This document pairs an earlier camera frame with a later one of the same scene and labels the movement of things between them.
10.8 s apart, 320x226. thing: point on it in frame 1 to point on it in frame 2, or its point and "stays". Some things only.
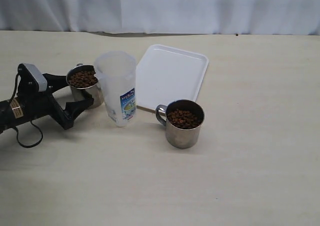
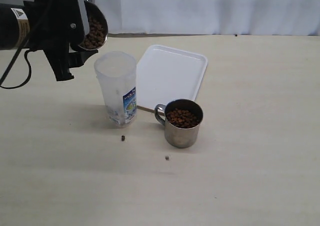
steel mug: (95, 89) to (97, 34)
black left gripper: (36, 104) to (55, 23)
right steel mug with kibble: (184, 119) stays
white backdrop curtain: (206, 10) stays
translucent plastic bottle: (117, 71) stays
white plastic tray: (163, 75) stays
